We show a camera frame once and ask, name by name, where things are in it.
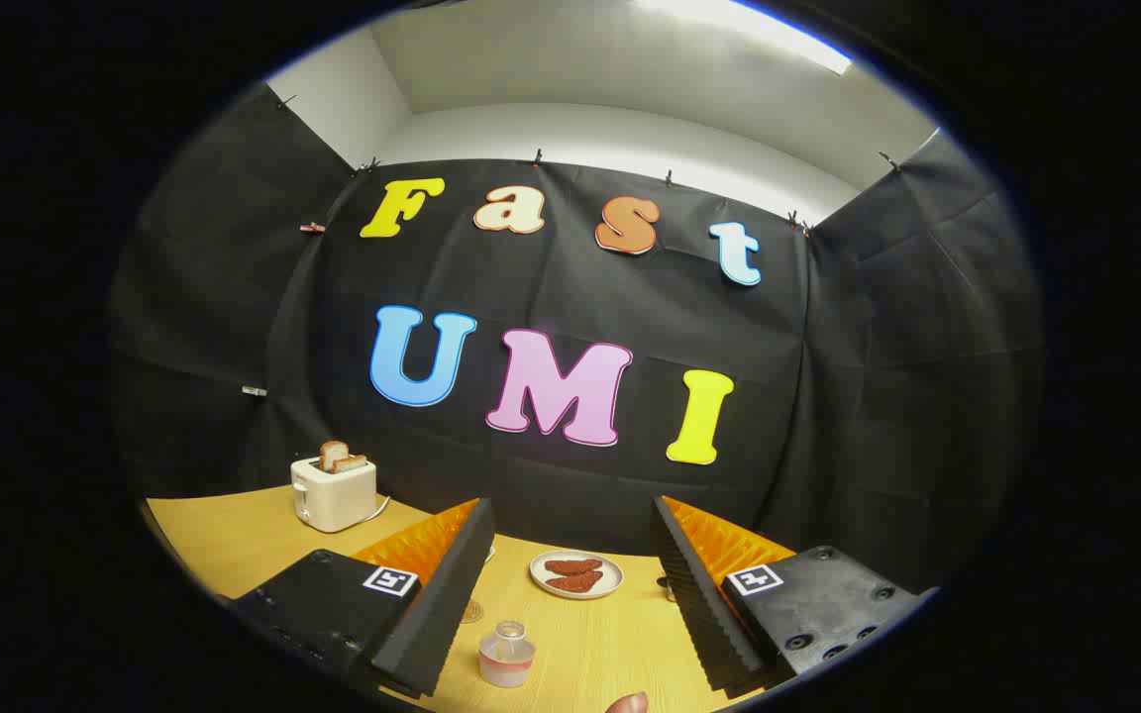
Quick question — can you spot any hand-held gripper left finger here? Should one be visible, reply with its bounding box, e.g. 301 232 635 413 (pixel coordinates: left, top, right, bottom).
217 498 496 699

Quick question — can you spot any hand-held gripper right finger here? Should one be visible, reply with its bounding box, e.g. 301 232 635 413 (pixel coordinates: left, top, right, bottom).
652 495 940 699

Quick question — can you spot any clear juice bottle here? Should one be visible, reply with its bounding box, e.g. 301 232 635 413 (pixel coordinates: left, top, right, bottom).
477 620 537 689

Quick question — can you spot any white round plate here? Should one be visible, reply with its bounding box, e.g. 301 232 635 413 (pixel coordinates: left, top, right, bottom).
530 550 625 600

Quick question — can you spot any wooden table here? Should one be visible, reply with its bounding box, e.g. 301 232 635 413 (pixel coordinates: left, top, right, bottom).
140 485 809 713

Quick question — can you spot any cream toaster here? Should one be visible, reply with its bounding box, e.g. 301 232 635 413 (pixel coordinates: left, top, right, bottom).
291 456 378 534

